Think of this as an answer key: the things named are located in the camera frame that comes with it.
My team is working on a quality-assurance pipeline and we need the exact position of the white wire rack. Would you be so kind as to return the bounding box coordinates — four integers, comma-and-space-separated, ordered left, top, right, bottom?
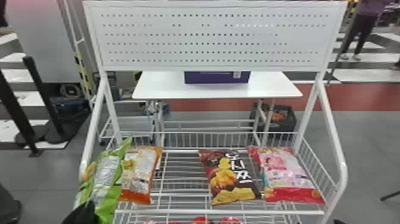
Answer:
73, 0, 349, 224

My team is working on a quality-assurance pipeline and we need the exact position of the purple box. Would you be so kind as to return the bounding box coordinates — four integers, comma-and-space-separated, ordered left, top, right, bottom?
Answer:
184, 71, 252, 85

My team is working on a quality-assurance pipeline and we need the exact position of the person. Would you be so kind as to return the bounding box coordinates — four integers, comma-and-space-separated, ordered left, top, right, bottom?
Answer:
338, 0, 395, 62

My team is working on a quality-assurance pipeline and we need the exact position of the pink red snack packet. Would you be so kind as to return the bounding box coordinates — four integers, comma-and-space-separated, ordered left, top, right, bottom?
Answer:
247, 145, 326, 205

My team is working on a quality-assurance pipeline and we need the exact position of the orange snack packet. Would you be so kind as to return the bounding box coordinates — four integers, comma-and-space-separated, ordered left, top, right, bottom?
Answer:
118, 145, 164, 206

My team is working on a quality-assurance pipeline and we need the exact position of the white side table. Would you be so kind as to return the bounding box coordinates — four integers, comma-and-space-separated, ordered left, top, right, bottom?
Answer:
131, 70, 304, 148

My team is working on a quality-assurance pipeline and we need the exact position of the green snack packet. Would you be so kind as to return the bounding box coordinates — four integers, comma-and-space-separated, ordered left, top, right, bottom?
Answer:
74, 136, 133, 224

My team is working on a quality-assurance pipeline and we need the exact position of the black crate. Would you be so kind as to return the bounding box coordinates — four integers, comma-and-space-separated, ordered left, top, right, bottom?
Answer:
249, 102, 297, 133

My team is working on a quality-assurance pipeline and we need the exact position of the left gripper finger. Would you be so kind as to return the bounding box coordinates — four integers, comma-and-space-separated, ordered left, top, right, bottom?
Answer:
61, 201, 101, 224

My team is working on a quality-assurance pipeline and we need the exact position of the black post on round foot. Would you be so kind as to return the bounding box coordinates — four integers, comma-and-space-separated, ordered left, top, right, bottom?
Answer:
22, 55, 73, 145
0, 70, 45, 158

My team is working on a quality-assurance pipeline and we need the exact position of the dark red snack packet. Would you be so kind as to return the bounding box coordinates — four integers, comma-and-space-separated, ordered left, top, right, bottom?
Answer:
198, 148, 263, 206

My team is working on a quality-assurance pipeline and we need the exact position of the yellow black striped post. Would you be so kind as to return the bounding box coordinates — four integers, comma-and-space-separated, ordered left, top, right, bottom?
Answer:
73, 51, 96, 98

